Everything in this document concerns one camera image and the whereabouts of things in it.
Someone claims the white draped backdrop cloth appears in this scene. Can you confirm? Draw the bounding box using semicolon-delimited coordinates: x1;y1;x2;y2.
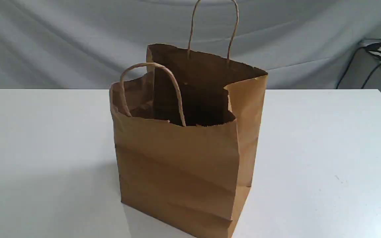
0;0;381;89

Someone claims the brown paper bag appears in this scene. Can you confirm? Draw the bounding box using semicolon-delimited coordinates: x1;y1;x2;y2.
109;1;268;238

